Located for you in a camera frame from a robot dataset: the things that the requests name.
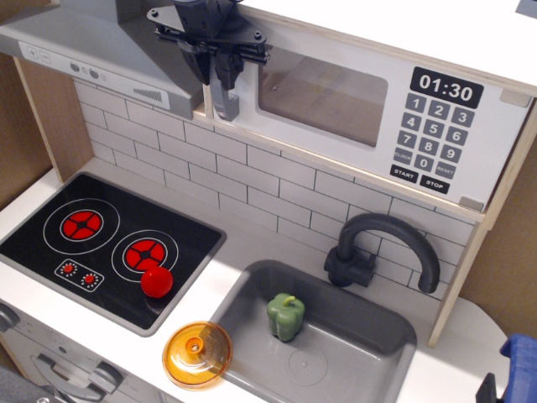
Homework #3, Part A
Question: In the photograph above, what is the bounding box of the black object at bottom edge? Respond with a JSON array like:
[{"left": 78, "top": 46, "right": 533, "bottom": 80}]
[{"left": 475, "top": 373, "right": 498, "bottom": 403}]

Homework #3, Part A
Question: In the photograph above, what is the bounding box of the red toy tomato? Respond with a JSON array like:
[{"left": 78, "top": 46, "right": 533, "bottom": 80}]
[{"left": 140, "top": 266, "right": 174, "bottom": 299}]

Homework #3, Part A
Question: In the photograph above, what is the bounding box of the white toy microwave door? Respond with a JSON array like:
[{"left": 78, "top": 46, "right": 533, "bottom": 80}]
[{"left": 206, "top": 20, "right": 534, "bottom": 212}]

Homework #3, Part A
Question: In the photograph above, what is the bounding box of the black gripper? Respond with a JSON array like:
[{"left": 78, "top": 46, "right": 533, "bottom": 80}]
[{"left": 147, "top": 1, "right": 269, "bottom": 90}]

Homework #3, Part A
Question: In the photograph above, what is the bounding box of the black toy stove top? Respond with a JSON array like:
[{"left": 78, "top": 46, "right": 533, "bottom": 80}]
[{"left": 1, "top": 173, "right": 226, "bottom": 337}]

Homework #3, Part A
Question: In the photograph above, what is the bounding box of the blue plastic object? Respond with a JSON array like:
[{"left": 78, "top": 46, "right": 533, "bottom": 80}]
[{"left": 500, "top": 333, "right": 536, "bottom": 403}]

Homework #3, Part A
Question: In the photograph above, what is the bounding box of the orange transparent pot lid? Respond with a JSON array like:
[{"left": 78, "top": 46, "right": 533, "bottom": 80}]
[{"left": 162, "top": 321, "right": 233, "bottom": 390}]

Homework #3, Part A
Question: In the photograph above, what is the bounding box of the grey toy oven front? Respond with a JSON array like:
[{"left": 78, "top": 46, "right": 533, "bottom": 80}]
[{"left": 1, "top": 302, "right": 166, "bottom": 402}]

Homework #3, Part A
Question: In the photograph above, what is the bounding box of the dark grey toy faucet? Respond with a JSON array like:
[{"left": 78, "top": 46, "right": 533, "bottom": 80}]
[{"left": 323, "top": 212, "right": 441, "bottom": 294}]

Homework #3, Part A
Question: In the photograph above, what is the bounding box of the wooden toy kitchen cabinet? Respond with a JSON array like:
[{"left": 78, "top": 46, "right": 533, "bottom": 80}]
[{"left": 214, "top": 1, "right": 536, "bottom": 345}]

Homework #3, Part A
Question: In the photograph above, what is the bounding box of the grey toy range hood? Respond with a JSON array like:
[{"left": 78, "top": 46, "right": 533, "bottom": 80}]
[{"left": 1, "top": 1, "right": 203, "bottom": 119}]

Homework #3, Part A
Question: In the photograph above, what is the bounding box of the grey toy sink basin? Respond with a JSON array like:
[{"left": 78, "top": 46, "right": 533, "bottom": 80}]
[{"left": 211, "top": 260, "right": 417, "bottom": 402}]

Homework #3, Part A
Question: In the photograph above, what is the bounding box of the green toy bell pepper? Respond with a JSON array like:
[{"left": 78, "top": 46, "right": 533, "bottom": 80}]
[{"left": 267, "top": 293, "right": 305, "bottom": 342}]

